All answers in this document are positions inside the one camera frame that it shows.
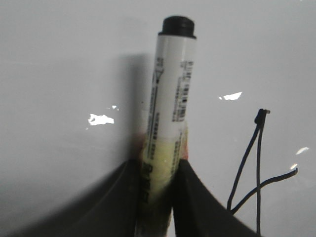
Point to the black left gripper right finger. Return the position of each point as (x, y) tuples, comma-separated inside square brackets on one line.
[(197, 213)]

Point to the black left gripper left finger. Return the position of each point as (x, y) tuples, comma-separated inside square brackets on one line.
[(109, 209)]

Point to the white whiteboard marker with tape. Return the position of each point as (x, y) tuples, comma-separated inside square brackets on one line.
[(167, 129)]

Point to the white whiteboard with metal frame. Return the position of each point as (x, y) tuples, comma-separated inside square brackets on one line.
[(75, 86)]

